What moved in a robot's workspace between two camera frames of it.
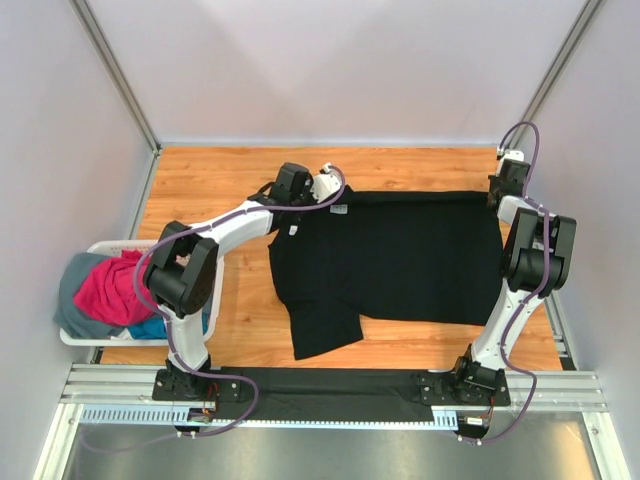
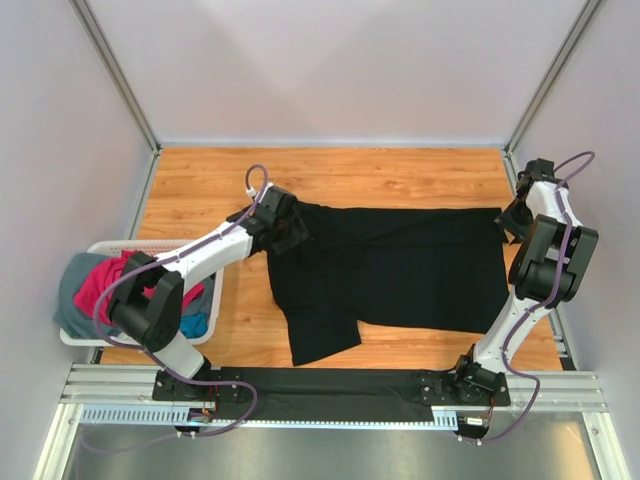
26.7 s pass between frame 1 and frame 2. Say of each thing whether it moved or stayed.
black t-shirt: moved
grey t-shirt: stayed
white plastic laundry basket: stayed
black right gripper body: moved
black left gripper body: moved
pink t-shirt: stayed
